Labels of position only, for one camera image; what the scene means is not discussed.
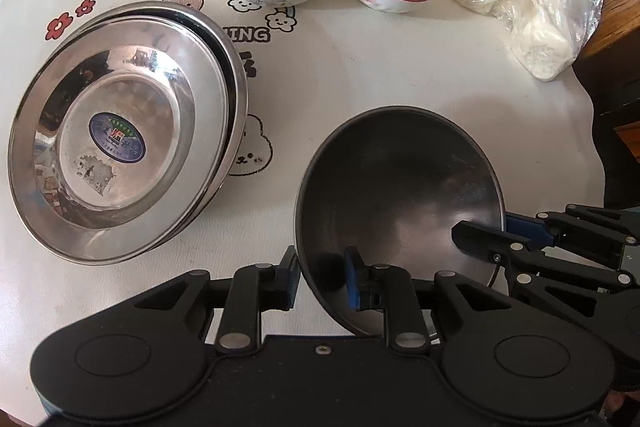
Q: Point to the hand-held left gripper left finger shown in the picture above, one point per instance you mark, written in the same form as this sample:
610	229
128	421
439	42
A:
290	279

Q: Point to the cream printed table cloth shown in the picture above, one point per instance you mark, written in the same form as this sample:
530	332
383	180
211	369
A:
380	67

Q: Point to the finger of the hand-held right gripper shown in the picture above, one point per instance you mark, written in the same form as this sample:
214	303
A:
530	229
480	239

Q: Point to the large steel plate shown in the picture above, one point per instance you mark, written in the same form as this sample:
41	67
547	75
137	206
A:
228	142
244	107

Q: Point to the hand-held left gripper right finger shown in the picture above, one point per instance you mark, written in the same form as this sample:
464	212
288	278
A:
354	279

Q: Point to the small steel plate blue sticker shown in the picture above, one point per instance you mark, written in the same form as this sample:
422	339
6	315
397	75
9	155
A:
115	147

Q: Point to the deep steel bowl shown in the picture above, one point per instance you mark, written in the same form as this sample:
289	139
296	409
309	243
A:
400	187

